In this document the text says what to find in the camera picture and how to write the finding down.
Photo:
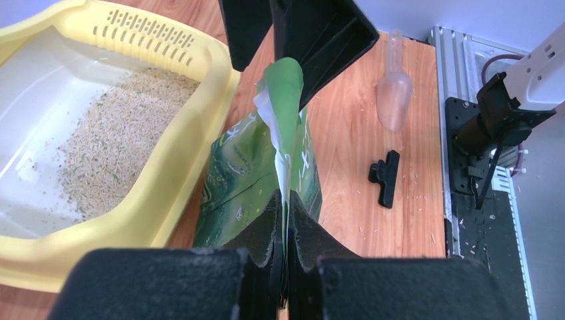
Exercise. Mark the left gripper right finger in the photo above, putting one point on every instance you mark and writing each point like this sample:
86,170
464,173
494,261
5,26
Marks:
329,281

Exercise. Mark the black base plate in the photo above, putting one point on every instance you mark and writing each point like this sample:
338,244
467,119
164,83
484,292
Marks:
483,222

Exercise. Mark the black bag clip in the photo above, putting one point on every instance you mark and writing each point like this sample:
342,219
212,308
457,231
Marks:
384,173

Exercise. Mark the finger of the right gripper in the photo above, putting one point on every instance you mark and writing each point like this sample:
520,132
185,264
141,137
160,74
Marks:
324,37
246,25

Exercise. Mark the clear plastic scoop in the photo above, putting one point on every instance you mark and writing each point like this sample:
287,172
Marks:
394,90

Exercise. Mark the green litter bag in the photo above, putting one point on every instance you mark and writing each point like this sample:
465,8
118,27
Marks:
269,150

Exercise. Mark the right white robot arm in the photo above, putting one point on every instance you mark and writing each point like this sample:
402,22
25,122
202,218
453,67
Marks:
529,91

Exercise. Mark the yellow litter box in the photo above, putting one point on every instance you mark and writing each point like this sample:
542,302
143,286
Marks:
107,116

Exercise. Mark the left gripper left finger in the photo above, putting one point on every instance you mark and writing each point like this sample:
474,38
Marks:
237,281

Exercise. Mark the aluminium frame rail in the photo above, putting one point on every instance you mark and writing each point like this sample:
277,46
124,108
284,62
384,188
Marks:
459,59

